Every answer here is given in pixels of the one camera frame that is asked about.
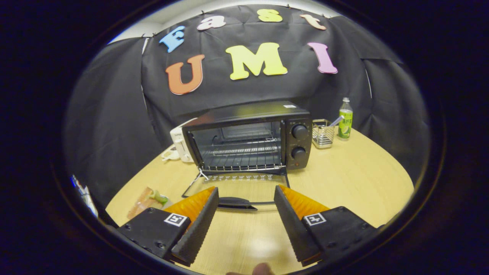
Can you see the green label drink bottle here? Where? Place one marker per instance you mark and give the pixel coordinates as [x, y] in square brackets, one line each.
[345, 126]

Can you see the small white dish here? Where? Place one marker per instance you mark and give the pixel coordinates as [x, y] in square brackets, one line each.
[170, 154]

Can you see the striped straw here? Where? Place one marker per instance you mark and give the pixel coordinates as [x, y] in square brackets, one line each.
[337, 121]

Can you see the white toaster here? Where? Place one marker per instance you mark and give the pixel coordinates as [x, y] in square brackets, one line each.
[177, 141]

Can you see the white and blue object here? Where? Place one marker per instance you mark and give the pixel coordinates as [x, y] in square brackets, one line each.
[86, 194]

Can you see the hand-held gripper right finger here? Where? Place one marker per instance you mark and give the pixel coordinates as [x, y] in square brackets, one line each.
[292, 225]

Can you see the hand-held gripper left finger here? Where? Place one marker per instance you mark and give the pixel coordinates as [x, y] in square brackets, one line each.
[198, 229]

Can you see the black toaster oven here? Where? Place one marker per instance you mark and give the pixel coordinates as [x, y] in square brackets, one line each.
[298, 145]

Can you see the sandwich with lettuce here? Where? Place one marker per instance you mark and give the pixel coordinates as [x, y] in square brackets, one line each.
[143, 202]

